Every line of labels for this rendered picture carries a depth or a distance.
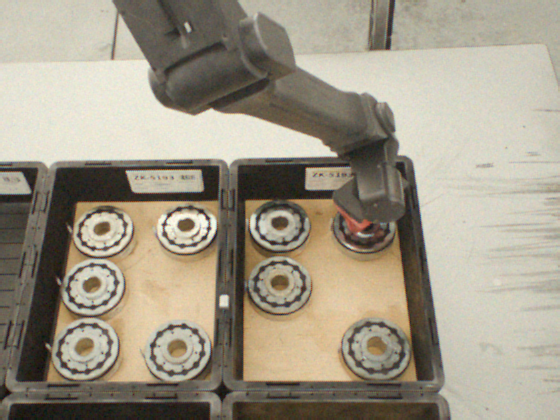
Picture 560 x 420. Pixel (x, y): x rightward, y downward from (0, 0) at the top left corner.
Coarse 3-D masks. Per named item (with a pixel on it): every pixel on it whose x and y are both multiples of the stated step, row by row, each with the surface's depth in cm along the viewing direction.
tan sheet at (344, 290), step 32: (320, 224) 116; (256, 256) 113; (320, 256) 112; (384, 256) 112; (320, 288) 109; (352, 288) 109; (384, 288) 109; (256, 320) 107; (320, 320) 107; (352, 320) 106; (256, 352) 104; (288, 352) 104; (320, 352) 104
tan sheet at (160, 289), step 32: (128, 256) 114; (160, 256) 114; (96, 288) 111; (128, 288) 111; (160, 288) 111; (192, 288) 111; (64, 320) 109; (128, 320) 108; (160, 320) 108; (192, 320) 108; (128, 352) 105
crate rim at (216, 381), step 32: (64, 160) 112; (96, 160) 112; (128, 160) 112; (160, 160) 112; (192, 160) 111; (224, 192) 108; (224, 224) 105; (32, 256) 103; (224, 256) 102; (32, 288) 100; (224, 288) 99; (224, 320) 97; (32, 384) 93; (64, 384) 93; (96, 384) 92; (128, 384) 92; (192, 384) 92
